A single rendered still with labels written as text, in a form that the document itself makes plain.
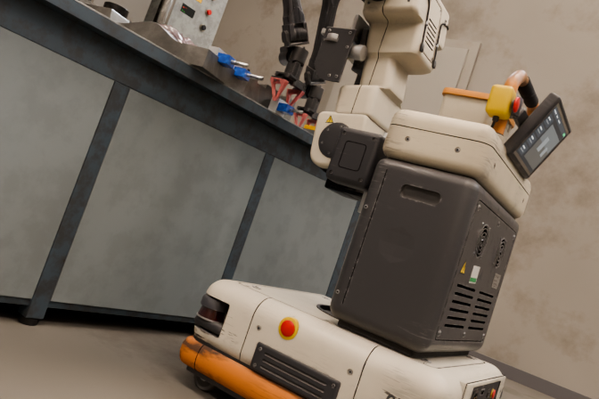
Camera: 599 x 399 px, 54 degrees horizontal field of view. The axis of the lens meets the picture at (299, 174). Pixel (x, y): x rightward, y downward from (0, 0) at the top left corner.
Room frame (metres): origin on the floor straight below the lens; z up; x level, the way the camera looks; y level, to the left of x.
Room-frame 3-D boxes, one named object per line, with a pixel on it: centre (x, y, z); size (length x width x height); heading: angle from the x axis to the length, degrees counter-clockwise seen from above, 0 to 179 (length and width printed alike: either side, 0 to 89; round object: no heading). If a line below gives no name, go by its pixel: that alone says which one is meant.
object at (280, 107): (1.96, 0.11, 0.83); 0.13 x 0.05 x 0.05; 52
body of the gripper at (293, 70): (1.98, 0.14, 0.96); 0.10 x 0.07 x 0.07; 143
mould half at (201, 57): (1.84, 0.54, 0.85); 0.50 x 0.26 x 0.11; 67
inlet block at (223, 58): (1.69, 0.30, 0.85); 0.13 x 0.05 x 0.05; 67
